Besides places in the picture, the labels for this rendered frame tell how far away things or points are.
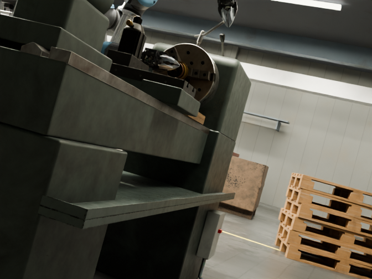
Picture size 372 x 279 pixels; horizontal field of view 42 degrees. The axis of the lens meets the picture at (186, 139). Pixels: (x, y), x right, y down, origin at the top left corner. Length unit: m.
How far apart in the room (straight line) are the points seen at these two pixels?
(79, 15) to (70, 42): 0.09
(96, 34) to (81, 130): 0.29
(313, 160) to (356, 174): 1.03
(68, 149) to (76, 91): 0.13
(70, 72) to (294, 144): 11.25
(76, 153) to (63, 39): 0.26
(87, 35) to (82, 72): 0.20
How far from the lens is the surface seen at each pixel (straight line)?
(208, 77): 2.32
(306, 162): 12.13
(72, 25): 1.23
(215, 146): 2.46
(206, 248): 2.76
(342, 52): 10.47
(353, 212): 4.98
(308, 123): 12.23
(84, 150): 1.15
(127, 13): 2.40
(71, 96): 1.10
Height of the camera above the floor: 0.73
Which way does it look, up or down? 1 degrees up
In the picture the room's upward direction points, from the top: 15 degrees clockwise
